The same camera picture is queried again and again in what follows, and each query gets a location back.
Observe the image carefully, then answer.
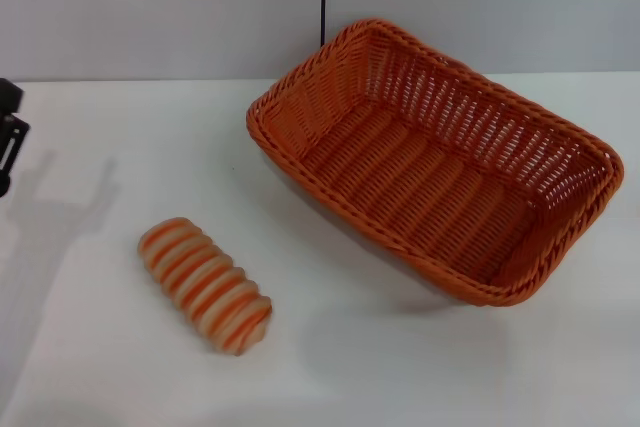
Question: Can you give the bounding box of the striped orange white bread loaf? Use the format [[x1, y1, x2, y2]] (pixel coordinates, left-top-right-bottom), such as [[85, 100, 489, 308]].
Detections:
[[137, 216, 274, 357]]

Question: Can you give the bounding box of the orange woven rectangular basket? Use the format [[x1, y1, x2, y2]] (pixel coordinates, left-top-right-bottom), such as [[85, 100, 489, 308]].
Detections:
[[244, 17, 626, 308]]

